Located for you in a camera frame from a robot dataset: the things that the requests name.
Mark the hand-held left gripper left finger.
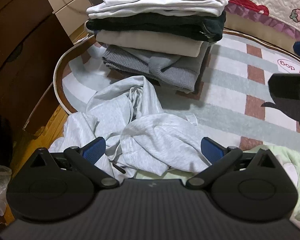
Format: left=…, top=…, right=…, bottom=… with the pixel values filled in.
left=27, top=137, right=120, bottom=188

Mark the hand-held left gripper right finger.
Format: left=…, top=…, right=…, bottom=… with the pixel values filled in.
left=186, top=137, right=278, bottom=190

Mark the light grey printed shirt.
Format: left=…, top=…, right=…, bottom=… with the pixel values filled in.
left=49, top=75, right=213, bottom=178

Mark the quilted bear pattern blanket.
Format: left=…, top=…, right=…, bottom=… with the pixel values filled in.
left=222, top=17, right=300, bottom=63

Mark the checked mat with brown border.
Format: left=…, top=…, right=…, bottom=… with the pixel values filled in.
left=54, top=29, right=300, bottom=155

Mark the grey knit sweater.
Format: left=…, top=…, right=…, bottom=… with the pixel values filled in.
left=102, top=44, right=205, bottom=92

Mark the light green cloth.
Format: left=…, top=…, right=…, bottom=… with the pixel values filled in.
left=242, top=145, right=300, bottom=220

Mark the clear plastic bag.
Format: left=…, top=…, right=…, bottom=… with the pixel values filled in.
left=0, top=164, right=13, bottom=217

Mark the beige folded garment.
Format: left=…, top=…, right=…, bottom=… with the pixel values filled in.
left=95, top=29, right=210, bottom=58

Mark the dark wooden cabinet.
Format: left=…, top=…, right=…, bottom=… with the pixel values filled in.
left=0, top=0, right=74, bottom=135

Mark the white drawer cabinet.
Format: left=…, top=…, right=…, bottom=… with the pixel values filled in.
left=41, top=0, right=98, bottom=37

